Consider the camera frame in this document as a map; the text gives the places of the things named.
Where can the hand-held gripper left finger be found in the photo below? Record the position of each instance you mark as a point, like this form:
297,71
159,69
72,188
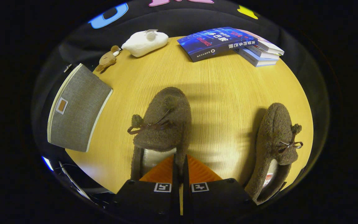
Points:
176,186

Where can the brown plush toy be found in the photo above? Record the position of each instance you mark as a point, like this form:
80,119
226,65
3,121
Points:
107,59

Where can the grey fabric storage box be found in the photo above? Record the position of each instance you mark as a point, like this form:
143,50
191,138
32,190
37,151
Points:
79,109

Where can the dark blue book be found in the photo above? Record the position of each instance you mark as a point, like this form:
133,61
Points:
213,42

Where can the pink cover book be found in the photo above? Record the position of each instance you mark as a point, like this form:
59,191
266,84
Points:
267,43

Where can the white book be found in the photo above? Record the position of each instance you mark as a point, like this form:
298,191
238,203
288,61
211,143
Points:
264,52

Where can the silver cloth clip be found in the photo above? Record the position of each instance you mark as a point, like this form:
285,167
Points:
67,68

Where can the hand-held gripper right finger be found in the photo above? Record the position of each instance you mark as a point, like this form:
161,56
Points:
186,186

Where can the white plush toy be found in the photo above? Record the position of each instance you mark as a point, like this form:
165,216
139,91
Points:
143,43

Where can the light blue book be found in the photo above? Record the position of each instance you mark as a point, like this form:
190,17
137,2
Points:
255,59

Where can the brown fuzzy shoe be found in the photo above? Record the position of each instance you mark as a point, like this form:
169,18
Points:
166,112
273,130

